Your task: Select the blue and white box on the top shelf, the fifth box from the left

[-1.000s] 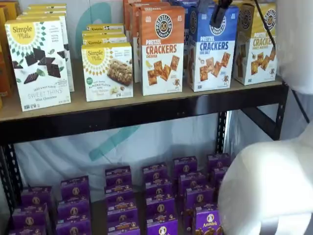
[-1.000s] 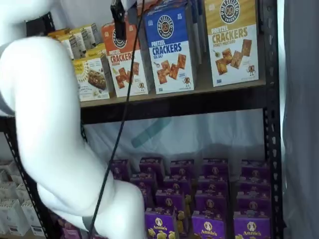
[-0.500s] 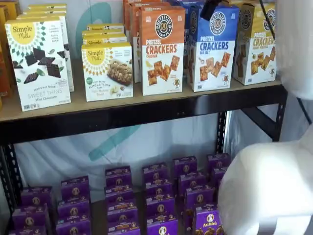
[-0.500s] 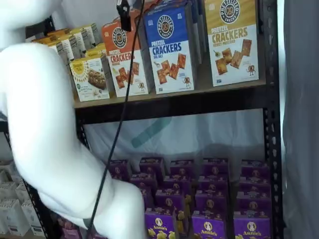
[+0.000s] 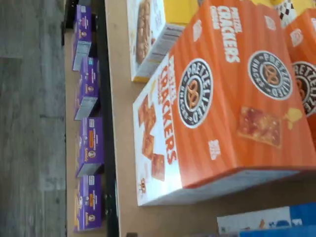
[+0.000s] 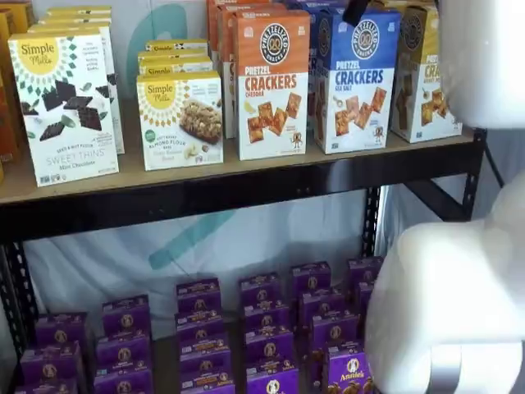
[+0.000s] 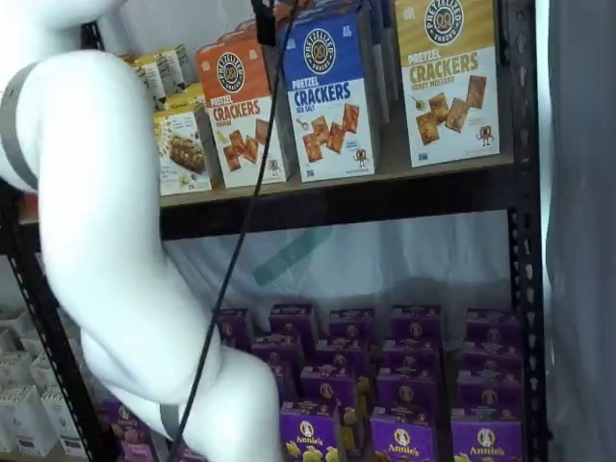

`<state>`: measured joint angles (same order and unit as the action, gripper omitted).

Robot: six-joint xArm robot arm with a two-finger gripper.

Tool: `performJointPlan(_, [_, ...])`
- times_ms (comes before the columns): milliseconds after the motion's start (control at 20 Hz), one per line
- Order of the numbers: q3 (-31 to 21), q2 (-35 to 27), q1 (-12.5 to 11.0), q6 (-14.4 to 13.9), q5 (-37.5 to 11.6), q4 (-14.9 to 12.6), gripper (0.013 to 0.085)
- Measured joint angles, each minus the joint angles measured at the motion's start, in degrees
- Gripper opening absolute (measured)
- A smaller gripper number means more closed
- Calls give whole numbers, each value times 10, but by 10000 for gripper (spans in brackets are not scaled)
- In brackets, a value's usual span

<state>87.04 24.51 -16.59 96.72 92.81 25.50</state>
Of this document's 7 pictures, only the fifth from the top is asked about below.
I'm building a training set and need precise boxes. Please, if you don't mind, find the yellow checkered print box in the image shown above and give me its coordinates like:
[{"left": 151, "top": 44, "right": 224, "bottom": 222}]
[{"left": 270, "top": 0, "right": 301, "bottom": 28}]

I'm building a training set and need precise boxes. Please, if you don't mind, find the black metal shelf rail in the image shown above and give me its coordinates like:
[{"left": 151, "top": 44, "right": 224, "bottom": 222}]
[{"left": 91, "top": 0, "right": 120, "bottom": 237}]

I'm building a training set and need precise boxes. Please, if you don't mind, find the yellow box grey side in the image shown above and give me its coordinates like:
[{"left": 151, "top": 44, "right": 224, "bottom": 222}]
[{"left": 147, "top": 0, "right": 201, "bottom": 67}]

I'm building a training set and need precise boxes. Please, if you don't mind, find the wooden shelf unit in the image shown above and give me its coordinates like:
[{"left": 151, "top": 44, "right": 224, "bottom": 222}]
[{"left": 104, "top": 0, "right": 316, "bottom": 237}]

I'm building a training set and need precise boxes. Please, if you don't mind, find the purple Annie's box orange label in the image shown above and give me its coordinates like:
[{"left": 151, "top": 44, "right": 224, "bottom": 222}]
[
  {"left": 75, "top": 117, "right": 105, "bottom": 178},
  {"left": 74, "top": 174, "right": 103, "bottom": 234}
]

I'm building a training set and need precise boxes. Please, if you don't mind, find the blue and white box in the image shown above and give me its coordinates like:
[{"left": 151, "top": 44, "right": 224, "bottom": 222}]
[{"left": 216, "top": 204, "right": 316, "bottom": 235}]

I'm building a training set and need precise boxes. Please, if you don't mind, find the orange Pretzelized crackers box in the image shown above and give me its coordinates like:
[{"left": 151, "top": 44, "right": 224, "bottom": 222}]
[
  {"left": 169, "top": 0, "right": 311, "bottom": 190},
  {"left": 284, "top": 8, "right": 316, "bottom": 119}
]

